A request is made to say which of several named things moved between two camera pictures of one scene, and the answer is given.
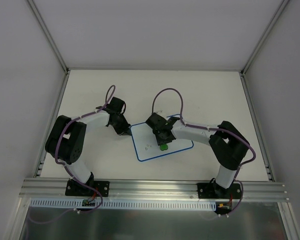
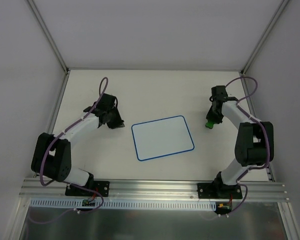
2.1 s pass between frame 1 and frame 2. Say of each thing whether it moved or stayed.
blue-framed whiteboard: stayed
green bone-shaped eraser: moved
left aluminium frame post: stayed
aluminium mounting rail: stayed
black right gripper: moved
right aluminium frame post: stayed
